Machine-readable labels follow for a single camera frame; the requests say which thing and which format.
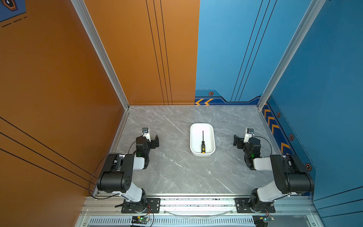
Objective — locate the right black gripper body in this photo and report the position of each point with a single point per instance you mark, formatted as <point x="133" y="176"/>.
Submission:
<point x="242" y="145"/>

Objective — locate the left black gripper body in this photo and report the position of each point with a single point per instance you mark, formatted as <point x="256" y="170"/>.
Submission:
<point x="151" y="145"/>

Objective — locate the black yellow screwdriver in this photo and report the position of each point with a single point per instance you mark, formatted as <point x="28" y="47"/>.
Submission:
<point x="203" y="147"/>

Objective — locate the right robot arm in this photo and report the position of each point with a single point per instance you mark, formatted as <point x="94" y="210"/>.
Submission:
<point x="290" y="176"/>

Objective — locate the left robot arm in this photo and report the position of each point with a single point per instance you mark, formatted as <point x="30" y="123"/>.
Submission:
<point x="117" y="172"/>

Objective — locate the white plastic bin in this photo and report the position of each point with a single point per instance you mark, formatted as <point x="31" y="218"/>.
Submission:
<point x="196" y="139"/>

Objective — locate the right green circuit board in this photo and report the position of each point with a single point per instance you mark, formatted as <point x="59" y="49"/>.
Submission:
<point x="262" y="221"/>

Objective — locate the green circuit board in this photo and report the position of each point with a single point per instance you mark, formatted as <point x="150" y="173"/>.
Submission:
<point x="262" y="221"/>
<point x="140" y="221"/>

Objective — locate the left green circuit board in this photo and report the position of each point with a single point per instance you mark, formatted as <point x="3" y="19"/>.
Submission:
<point x="140" y="221"/>

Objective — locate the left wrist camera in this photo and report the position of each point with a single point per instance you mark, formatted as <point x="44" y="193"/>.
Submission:
<point x="146" y="133"/>

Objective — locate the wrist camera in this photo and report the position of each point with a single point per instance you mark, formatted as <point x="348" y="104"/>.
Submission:
<point x="146" y="133"/>
<point x="249" y="132"/>

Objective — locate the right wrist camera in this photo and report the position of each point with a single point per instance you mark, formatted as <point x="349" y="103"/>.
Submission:
<point x="249" y="132"/>

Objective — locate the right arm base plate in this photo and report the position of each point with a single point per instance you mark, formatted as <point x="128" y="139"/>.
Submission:
<point x="246" y="205"/>

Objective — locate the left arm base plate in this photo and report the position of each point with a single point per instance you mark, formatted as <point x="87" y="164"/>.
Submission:
<point x="142" y="207"/>

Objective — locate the aluminium front rail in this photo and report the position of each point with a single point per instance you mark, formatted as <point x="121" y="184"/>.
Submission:
<point x="202" y="205"/>

